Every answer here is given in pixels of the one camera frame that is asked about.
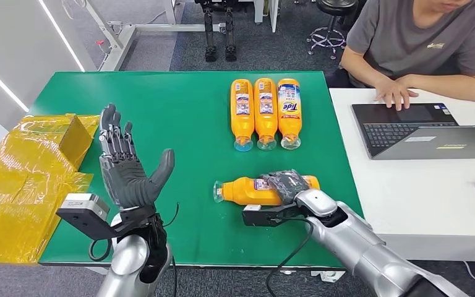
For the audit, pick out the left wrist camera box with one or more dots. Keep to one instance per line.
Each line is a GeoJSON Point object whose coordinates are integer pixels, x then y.
{"type": "Point", "coordinates": [84, 211]}

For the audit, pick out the white metal stand frame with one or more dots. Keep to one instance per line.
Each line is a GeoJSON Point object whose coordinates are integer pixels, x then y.
{"type": "Point", "coordinates": [118, 37]}

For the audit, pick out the person's right hand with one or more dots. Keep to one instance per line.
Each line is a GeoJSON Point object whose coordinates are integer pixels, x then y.
{"type": "Point", "coordinates": [393, 92]}

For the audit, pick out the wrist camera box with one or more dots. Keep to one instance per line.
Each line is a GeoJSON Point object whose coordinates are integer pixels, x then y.
{"type": "Point", "coordinates": [262, 217]}
{"type": "Point", "coordinates": [84, 211]}

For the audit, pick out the white desk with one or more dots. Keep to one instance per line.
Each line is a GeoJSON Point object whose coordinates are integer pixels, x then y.
{"type": "Point", "coordinates": [422, 196]}

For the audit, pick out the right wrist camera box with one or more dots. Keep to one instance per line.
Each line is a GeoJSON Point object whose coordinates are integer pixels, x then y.
{"type": "Point", "coordinates": [262, 217]}

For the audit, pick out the orange bottle showing Tide logo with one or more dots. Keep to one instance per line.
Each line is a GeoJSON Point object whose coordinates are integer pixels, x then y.
{"type": "Point", "coordinates": [289, 125]}

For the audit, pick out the yellow taped cardboard box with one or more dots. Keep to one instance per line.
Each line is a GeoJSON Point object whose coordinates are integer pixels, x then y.
{"type": "Point", "coordinates": [20, 192]}

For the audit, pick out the orange bottle, clear blue cap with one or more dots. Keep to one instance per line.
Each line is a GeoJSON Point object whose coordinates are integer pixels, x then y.
{"type": "Point", "coordinates": [242, 123]}

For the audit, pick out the person's left forearm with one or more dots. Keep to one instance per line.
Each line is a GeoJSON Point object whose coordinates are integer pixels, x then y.
{"type": "Point", "coordinates": [454, 84]}

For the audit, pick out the green table mat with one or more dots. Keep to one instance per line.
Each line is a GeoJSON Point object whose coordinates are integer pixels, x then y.
{"type": "Point", "coordinates": [188, 123]}

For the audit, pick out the orange detergent bottle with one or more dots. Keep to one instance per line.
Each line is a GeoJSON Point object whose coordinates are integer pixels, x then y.
{"type": "Point", "coordinates": [241, 192]}

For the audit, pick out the white table foot bracket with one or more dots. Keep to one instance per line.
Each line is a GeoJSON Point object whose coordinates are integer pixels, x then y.
{"type": "Point", "coordinates": [327, 276]}

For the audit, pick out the black robot legs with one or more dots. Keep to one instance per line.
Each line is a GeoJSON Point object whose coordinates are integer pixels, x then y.
{"type": "Point", "coordinates": [211, 32]}

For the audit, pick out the person's right forearm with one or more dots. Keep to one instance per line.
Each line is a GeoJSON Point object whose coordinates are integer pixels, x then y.
{"type": "Point", "coordinates": [360, 69]}

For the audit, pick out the black stool with chrome base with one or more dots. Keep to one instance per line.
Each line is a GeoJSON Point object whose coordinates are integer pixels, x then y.
{"type": "Point", "coordinates": [329, 35]}

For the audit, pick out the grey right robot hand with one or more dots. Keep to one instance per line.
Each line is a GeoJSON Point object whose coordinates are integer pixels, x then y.
{"type": "Point", "coordinates": [286, 184]}

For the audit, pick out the white furniture leg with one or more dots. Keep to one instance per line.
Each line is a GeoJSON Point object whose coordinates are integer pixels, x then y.
{"type": "Point", "coordinates": [273, 12]}

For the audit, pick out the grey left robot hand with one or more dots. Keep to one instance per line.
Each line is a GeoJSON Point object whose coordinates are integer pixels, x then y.
{"type": "Point", "coordinates": [127, 180]}

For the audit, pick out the grey open laptop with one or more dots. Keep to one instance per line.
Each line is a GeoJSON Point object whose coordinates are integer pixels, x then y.
{"type": "Point", "coordinates": [409, 131]}

